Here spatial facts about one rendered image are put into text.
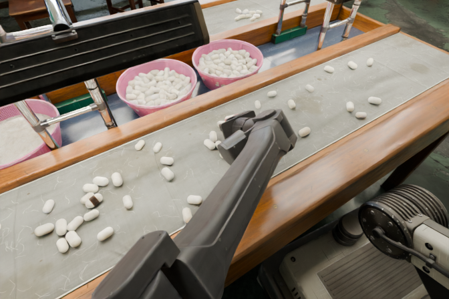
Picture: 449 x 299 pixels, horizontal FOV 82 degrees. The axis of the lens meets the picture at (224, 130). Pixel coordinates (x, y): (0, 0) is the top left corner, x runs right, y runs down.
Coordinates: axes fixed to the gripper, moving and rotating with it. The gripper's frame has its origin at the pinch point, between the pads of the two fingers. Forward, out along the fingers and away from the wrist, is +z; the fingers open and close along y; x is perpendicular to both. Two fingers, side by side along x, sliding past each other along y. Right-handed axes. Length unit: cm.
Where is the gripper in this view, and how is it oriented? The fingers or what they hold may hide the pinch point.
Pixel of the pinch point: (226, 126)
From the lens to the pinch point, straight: 74.0
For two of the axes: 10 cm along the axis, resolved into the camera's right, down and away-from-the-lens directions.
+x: 3.2, 9.2, 2.2
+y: -8.5, 3.8, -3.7
